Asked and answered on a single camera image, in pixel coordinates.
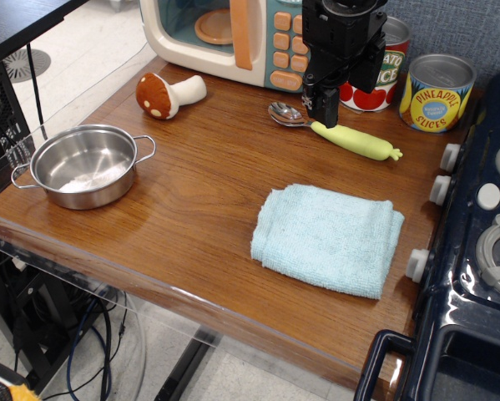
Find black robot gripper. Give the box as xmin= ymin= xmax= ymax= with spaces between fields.
xmin=301 ymin=1 xmax=387 ymax=128

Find stainless steel pot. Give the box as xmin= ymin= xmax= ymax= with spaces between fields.
xmin=11 ymin=124 xmax=157 ymax=211

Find tomato sauce can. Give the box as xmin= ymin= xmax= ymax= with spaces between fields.
xmin=341 ymin=17 xmax=411 ymax=112

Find pineapple slices can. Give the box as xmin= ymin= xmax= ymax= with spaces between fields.
xmin=399 ymin=53 xmax=477 ymax=134

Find toy microwave oven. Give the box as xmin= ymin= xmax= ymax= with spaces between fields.
xmin=139 ymin=0 xmax=311 ymax=93

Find light blue folded towel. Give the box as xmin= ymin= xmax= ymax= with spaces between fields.
xmin=250 ymin=184 xmax=404 ymax=300

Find plush brown mushroom toy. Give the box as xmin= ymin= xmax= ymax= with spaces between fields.
xmin=135 ymin=73 xmax=207 ymax=120

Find dark blue toy stove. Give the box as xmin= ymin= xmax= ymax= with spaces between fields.
xmin=355 ymin=73 xmax=500 ymax=400

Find black desk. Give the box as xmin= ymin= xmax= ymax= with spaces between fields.
xmin=0 ymin=0 xmax=90 ymax=72

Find yellow plush toy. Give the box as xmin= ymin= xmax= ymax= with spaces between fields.
xmin=0 ymin=382 xmax=41 ymax=401

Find spoon with green handle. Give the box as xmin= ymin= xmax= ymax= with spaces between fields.
xmin=268 ymin=102 xmax=403 ymax=161

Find black and blue cables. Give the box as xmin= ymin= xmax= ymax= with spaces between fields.
xmin=40 ymin=287 xmax=129 ymax=401

